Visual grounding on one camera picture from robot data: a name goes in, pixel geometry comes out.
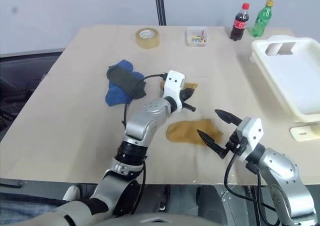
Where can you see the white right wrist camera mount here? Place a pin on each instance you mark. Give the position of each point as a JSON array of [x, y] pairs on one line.
[[252, 131]]

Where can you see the white shoe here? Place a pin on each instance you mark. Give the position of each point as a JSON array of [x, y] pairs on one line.
[[71, 193]]

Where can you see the cola bottle red cap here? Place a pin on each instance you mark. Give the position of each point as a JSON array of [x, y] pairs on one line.
[[238, 23]]

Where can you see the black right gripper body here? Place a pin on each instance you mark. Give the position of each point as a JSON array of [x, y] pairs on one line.
[[235, 144]]

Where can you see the white plastic basket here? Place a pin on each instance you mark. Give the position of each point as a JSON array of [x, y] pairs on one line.
[[295, 76]]

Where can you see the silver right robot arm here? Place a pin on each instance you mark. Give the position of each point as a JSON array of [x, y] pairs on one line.
[[282, 171]]

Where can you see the grey metal plate with screws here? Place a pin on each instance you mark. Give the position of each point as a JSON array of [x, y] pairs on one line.
[[235, 203]]

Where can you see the blue jeans leg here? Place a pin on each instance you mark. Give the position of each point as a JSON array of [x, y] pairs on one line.
[[22, 209]]

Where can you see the clear plastic box with bits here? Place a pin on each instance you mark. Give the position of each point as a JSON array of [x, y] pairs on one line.
[[197, 38]]

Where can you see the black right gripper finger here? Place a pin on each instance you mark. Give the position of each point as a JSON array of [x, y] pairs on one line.
[[228, 117], [211, 142]]

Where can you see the blue sock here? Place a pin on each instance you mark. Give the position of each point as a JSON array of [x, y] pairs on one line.
[[116, 96]]

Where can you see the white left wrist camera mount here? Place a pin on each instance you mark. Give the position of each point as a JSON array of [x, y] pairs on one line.
[[172, 86]]

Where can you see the clear packing tape roll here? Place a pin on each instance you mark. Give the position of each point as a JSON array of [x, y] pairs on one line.
[[147, 39]]

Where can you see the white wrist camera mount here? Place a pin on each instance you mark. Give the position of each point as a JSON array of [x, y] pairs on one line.
[[252, 131], [172, 86]]

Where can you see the mustard yellow sock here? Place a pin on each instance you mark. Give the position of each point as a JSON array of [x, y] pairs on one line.
[[185, 132], [192, 85]]

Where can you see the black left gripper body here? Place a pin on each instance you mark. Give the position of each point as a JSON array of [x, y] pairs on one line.
[[182, 101]]

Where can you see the cream slotted plastic piece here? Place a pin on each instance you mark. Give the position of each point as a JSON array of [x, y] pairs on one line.
[[306, 133]]

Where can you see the dark grey sock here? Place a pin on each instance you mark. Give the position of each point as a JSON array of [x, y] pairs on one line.
[[122, 79]]

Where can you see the green bottle yellow cap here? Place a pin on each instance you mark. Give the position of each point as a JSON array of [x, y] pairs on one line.
[[261, 21]]

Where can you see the black vertical pole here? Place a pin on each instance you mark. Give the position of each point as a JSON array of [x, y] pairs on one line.
[[160, 6]]

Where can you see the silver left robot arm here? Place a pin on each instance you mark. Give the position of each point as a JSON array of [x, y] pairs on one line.
[[140, 126]]

